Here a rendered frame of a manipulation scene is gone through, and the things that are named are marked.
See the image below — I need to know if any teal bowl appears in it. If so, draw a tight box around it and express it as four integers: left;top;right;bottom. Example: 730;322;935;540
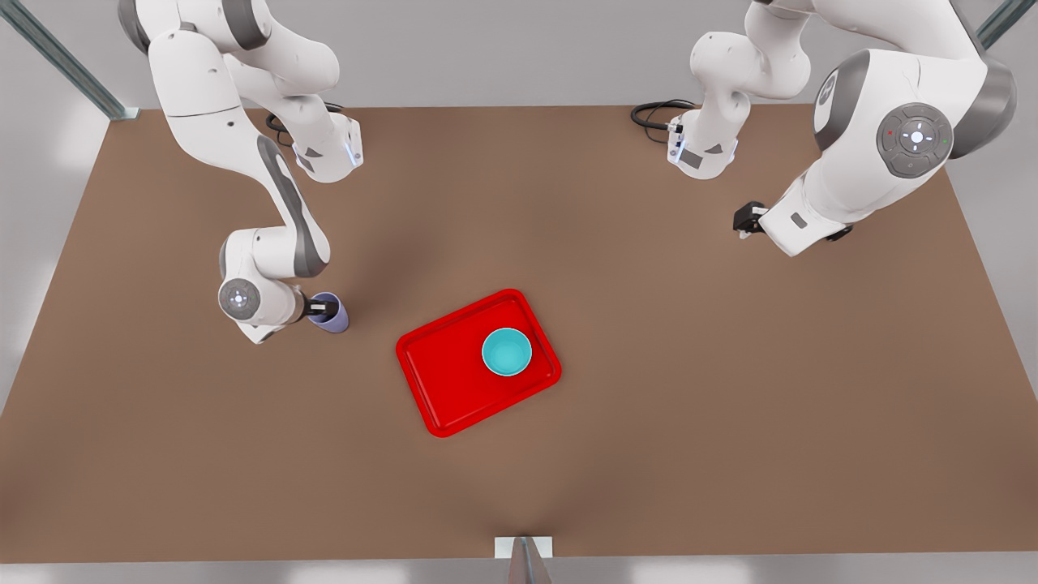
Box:
482;328;534;378

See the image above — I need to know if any lavender cup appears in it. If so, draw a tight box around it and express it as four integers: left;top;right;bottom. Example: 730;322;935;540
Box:
307;292;350;334

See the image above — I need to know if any silver frame post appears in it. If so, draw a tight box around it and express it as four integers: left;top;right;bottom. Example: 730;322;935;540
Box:
977;0;1038;51
0;0;139;121
495;535;554;584

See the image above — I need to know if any red tray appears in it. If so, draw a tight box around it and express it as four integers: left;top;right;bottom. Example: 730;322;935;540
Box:
396;289;563;439

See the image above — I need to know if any black cable loop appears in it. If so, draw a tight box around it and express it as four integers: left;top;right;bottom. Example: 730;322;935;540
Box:
631;100;700;145
265;102;345;148

